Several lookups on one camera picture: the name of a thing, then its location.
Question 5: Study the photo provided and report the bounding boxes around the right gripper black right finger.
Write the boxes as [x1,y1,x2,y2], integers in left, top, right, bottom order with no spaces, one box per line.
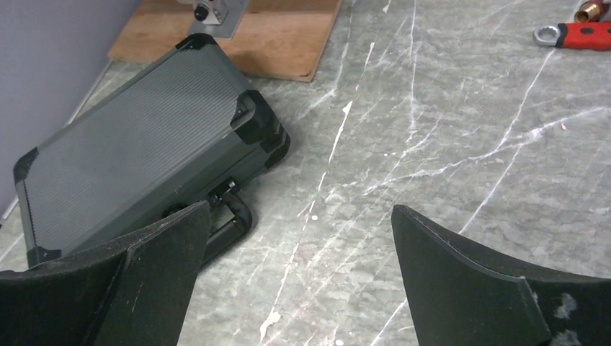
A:
[391,205,610,345]

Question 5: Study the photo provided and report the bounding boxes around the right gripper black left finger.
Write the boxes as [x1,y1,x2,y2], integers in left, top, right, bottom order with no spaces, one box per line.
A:
[1,202,211,345]

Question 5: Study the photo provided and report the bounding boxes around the black poker set case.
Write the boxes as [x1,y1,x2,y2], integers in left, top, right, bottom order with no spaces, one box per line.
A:
[13,33,290,267]

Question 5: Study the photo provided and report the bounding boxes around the wooden board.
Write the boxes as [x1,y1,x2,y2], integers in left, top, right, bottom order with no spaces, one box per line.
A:
[109,1,342,82]

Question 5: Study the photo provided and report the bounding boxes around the grey metal stand bracket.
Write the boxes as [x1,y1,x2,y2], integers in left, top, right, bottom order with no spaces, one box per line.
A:
[178,0,250,40]

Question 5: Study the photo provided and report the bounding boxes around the red handled clamp tool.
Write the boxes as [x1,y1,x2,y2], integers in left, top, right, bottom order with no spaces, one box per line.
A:
[532,1,610,51]

